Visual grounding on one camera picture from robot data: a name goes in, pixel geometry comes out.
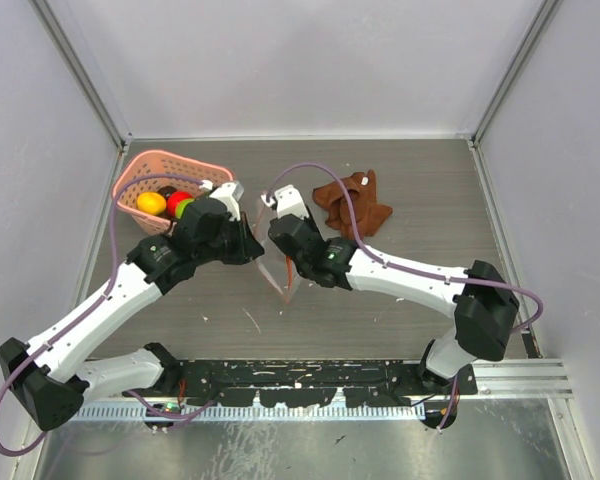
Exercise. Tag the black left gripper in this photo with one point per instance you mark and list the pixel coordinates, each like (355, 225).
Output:
(246, 241)

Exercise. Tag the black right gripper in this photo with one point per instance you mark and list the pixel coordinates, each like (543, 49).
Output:
(312, 223)

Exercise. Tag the clear zip top bag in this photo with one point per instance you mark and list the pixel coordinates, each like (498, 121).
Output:
(278, 270)

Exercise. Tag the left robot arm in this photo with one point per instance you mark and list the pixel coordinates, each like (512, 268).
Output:
(51, 373)

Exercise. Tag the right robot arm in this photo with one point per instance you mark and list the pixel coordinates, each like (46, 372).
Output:
(482, 311)

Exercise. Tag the light green apple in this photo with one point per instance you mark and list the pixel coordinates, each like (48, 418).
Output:
(180, 207)

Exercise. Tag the red tomato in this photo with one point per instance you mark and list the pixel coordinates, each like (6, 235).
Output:
(174, 199)

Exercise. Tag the brown cloth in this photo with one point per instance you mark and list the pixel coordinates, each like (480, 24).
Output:
(369, 214)

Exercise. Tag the orange yellow fruit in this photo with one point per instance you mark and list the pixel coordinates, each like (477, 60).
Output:
(151, 203)

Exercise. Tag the pink plastic basket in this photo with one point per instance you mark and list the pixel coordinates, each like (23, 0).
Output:
(151, 170)

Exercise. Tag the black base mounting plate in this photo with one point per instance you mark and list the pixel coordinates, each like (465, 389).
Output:
(301, 384)

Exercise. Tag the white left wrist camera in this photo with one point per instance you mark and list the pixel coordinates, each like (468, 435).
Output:
(230, 193)

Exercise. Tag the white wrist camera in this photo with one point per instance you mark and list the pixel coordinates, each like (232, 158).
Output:
(230, 193)
(286, 201)

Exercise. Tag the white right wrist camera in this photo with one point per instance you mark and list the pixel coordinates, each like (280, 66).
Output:
(286, 201)

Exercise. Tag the white slotted cable duct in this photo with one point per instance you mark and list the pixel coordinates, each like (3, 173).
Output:
(338, 411)

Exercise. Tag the aluminium frame rail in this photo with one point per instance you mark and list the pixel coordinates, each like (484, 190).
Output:
(522, 379)

